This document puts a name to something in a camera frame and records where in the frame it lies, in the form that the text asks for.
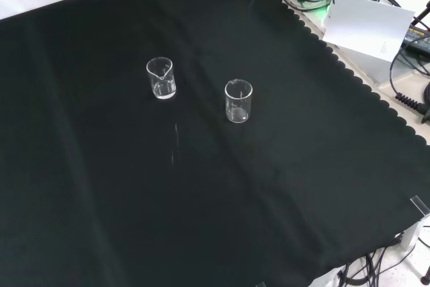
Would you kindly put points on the clear glass beaker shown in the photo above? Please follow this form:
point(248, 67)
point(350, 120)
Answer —
point(162, 91)
point(239, 115)

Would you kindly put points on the black cloth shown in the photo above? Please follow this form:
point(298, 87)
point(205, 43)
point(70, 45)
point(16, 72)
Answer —
point(100, 166)

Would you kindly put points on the pale board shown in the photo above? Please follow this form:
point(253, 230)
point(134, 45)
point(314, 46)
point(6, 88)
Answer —
point(366, 25)

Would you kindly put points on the black power adapter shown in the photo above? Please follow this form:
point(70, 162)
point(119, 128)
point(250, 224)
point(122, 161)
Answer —
point(418, 42)

